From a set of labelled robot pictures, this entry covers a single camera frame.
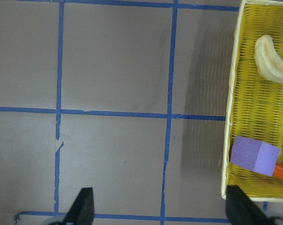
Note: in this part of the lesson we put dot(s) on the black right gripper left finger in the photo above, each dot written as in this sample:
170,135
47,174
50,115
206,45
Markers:
82,210

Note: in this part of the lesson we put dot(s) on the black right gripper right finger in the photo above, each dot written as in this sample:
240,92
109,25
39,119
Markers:
240,210

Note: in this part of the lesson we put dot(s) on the purple foam block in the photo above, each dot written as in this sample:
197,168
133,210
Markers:
254,155

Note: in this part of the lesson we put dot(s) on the toy banana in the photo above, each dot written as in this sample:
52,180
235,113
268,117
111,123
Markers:
268,62

